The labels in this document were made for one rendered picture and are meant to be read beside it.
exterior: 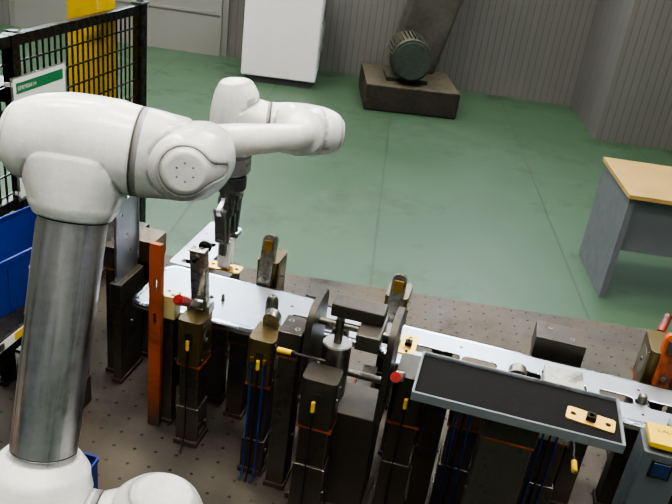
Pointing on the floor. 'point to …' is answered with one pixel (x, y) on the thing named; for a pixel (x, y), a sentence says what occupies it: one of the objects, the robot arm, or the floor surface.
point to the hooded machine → (282, 41)
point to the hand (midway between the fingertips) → (225, 252)
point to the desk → (627, 217)
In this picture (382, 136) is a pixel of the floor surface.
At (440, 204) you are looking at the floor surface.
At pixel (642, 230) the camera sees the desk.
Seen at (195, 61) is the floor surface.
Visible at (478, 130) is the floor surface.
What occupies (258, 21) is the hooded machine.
